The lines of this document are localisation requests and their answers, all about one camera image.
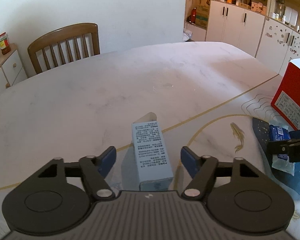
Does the blue white packet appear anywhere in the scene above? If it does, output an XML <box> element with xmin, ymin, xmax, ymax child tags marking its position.
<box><xmin>269</xmin><ymin>125</ymin><xmax>295</xmax><ymax>176</ymax></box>

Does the light blue carton box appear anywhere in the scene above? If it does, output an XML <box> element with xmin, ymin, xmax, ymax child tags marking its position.
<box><xmin>132</xmin><ymin>121</ymin><xmax>173</xmax><ymax>191</ymax></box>

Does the red cardboard box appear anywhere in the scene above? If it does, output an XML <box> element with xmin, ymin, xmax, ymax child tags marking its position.
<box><xmin>271</xmin><ymin>58</ymin><xmax>300</xmax><ymax>130</ymax></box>

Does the wooden chair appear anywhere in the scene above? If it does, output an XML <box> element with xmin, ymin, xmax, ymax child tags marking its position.
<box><xmin>27</xmin><ymin>23</ymin><xmax>100</xmax><ymax>74</ymax></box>

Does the white sideboard cabinet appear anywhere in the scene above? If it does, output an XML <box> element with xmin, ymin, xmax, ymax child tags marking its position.
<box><xmin>0</xmin><ymin>43</ymin><xmax>28</xmax><ymax>94</ymax></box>

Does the red lidded jar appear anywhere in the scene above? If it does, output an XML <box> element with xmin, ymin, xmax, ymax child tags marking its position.
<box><xmin>0</xmin><ymin>32</ymin><xmax>11</xmax><ymax>55</ymax></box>

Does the grey wall cabinet shelving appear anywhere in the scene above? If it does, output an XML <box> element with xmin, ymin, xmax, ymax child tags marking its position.
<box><xmin>184</xmin><ymin>0</ymin><xmax>300</xmax><ymax>75</ymax></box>

